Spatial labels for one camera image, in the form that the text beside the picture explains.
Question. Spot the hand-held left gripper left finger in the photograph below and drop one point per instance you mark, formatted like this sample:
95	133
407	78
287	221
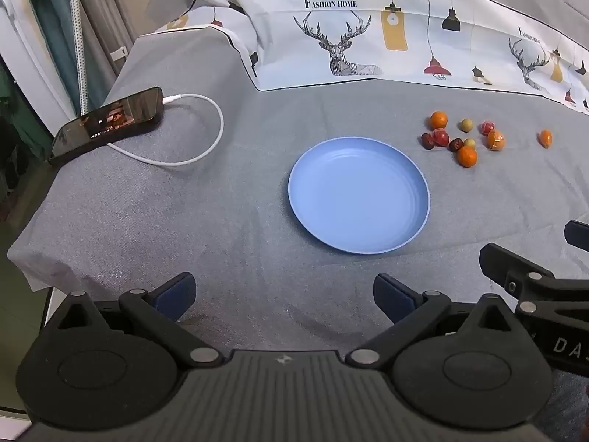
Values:
177	295

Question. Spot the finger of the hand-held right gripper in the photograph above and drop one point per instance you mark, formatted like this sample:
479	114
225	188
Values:
579	235
501	262

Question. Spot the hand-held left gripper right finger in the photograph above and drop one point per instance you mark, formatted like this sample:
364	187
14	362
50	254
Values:
393	297

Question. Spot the small orange tangerine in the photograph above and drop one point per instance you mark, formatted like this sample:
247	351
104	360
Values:
545	138

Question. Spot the blue plate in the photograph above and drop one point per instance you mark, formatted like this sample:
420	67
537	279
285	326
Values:
359	195

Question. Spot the plastic-wrapped orange tangerine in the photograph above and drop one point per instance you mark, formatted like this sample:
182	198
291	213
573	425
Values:
495	140

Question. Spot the dark red jujube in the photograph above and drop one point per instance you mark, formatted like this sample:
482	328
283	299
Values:
456	144
427	141

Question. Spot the large yellow-green jujube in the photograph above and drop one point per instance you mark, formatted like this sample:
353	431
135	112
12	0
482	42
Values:
466	125

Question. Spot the grey bed sheet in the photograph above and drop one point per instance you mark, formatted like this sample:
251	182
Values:
184	221

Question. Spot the black smartphone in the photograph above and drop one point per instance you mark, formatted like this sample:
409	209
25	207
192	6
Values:
108	124

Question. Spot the white deer-print blanket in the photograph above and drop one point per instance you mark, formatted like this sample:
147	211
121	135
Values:
359	37

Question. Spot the white dotted pole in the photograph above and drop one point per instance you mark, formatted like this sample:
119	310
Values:
78	50

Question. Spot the grey curtain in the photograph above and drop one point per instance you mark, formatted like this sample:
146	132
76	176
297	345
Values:
103	14

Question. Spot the teal curtain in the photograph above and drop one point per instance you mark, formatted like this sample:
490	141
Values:
48	18

